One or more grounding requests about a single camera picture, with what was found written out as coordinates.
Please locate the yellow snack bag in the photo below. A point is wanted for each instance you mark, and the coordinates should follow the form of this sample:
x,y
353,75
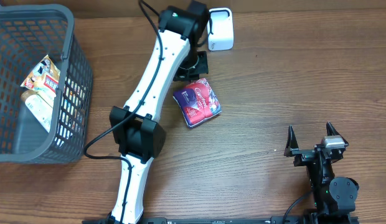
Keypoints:
x,y
43,78

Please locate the red purple Carefree pack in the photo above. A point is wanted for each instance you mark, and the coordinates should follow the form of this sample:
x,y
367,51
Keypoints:
x,y
198,102

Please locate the grey plastic shopping basket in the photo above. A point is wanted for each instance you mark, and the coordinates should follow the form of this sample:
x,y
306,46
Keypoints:
x,y
28,33

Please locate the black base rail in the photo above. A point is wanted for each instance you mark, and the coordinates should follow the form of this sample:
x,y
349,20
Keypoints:
x,y
271,220

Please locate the white barcode scanner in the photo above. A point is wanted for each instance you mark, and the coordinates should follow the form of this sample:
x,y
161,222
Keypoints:
x,y
220,29

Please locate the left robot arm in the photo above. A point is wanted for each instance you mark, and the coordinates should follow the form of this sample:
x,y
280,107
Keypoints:
x,y
136,127

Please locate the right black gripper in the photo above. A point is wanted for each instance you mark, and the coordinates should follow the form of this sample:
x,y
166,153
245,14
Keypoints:
x,y
302,156

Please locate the white cosmetic tube gold cap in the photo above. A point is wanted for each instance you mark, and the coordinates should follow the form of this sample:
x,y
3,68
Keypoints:
x,y
39,108

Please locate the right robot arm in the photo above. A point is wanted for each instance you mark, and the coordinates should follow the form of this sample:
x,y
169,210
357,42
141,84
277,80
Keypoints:
x,y
334,197

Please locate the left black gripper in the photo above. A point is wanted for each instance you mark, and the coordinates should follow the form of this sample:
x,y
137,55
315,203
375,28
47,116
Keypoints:
x,y
183,76

